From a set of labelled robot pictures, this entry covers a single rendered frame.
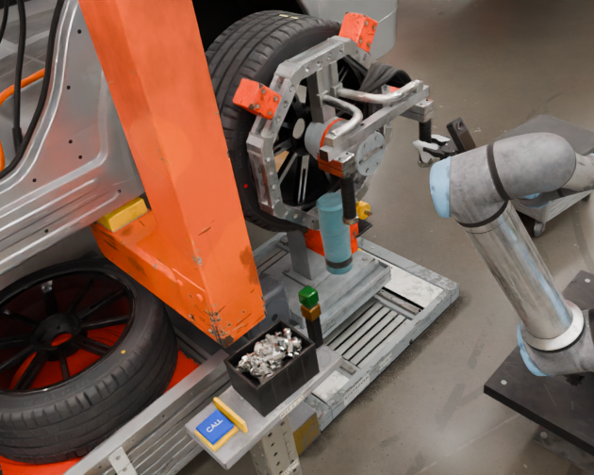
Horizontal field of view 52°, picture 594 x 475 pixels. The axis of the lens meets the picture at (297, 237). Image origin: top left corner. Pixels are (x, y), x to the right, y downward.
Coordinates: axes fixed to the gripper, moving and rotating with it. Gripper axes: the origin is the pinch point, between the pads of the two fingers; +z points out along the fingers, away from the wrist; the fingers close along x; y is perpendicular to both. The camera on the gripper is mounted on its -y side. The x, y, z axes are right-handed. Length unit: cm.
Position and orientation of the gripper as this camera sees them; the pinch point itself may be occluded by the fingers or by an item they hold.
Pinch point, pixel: (420, 139)
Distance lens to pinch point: 182.9
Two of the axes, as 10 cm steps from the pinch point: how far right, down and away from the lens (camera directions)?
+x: 7.1, -5.1, 4.9
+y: 1.4, 7.8, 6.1
